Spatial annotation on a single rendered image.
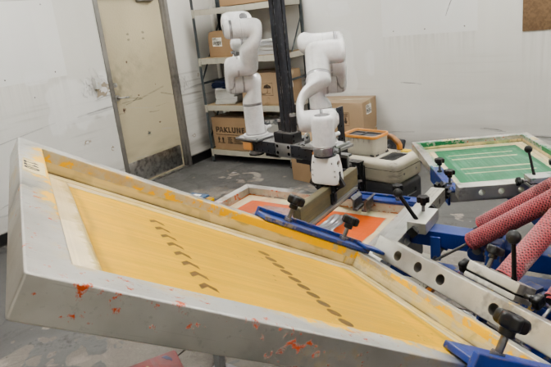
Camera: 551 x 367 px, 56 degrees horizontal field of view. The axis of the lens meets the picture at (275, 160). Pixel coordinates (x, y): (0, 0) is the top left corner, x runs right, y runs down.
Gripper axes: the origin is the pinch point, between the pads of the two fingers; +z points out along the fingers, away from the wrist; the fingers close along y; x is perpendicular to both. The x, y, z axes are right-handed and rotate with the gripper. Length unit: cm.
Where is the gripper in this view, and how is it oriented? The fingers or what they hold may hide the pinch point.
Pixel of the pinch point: (328, 197)
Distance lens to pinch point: 176.1
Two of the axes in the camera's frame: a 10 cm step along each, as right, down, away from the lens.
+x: -5.5, 2.9, -7.8
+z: 1.1, 9.5, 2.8
